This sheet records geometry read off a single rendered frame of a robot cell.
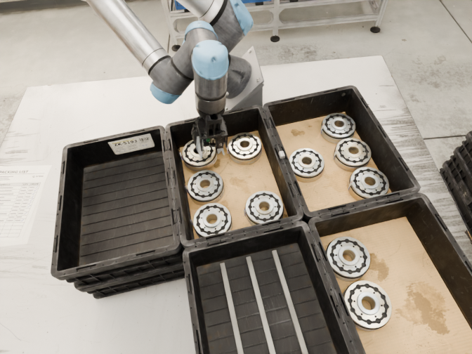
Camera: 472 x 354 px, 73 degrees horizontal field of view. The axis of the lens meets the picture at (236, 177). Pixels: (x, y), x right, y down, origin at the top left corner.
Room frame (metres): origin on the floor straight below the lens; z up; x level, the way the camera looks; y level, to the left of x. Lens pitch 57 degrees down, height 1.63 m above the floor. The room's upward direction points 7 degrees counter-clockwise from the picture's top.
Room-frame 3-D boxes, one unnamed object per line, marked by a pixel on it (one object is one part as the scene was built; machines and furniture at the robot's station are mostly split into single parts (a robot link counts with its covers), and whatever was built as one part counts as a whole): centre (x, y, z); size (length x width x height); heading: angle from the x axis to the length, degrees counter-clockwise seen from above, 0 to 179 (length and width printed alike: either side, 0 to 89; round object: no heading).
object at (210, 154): (0.60, 0.10, 0.88); 0.10 x 0.10 x 0.01
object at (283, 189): (0.50, 0.02, 0.87); 0.40 x 0.30 x 0.11; 7
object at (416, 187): (0.54, -0.28, 0.92); 0.40 x 0.30 x 0.02; 7
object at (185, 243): (0.50, 0.02, 0.92); 0.40 x 0.30 x 0.02; 7
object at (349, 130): (0.66, -0.34, 0.86); 0.10 x 0.10 x 0.01
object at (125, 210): (0.46, 0.32, 0.87); 0.40 x 0.30 x 0.11; 7
